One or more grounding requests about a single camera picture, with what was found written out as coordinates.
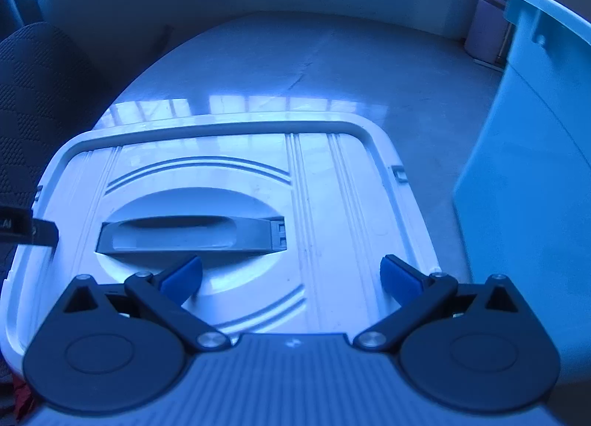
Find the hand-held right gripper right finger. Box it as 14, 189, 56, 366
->
353, 253, 525, 355

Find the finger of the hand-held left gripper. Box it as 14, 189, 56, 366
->
31, 219, 59, 249

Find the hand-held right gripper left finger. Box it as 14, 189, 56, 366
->
62, 255, 232, 355

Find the white storage box lid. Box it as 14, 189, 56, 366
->
0, 120, 445, 364

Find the grey desktop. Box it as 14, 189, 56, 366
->
90, 10, 509, 283

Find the dark fabric chair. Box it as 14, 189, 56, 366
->
0, 22, 110, 286

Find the red cloth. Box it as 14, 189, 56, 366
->
11, 377, 37, 415

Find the white plastic storage box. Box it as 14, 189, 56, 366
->
452, 0, 591, 392

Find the pink plastic bottle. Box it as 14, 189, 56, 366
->
464, 0, 511, 68

